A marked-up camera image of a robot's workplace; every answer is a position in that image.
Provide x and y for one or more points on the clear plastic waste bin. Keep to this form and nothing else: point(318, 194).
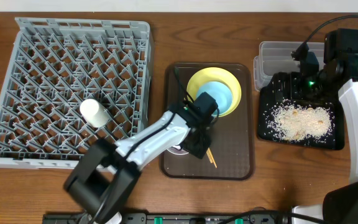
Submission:
point(274, 57)

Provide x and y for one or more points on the grey plastic dish rack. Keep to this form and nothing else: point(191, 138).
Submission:
point(55, 65)

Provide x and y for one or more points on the brown serving tray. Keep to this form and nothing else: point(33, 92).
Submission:
point(232, 136)

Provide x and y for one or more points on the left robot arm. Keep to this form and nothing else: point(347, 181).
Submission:
point(107, 174)

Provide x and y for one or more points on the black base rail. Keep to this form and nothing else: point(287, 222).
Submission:
point(258, 215)

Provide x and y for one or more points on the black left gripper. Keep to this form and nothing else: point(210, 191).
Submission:
point(194, 144)

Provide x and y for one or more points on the pile of rice waste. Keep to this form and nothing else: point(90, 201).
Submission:
point(292, 122)

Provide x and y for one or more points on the pink-rimmed white bowl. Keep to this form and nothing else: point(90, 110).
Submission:
point(177, 150)

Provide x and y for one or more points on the light blue bowl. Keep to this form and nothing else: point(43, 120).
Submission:
point(220, 92)

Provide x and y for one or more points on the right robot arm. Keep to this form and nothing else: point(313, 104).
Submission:
point(341, 74)

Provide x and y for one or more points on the black waste tray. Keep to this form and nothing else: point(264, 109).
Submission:
point(335, 141)

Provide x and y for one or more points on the white cup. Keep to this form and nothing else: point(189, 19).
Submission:
point(94, 113)

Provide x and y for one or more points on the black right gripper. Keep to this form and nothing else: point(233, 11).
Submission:
point(286, 83)

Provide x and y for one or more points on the yellow round plate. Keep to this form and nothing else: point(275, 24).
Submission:
point(215, 74)

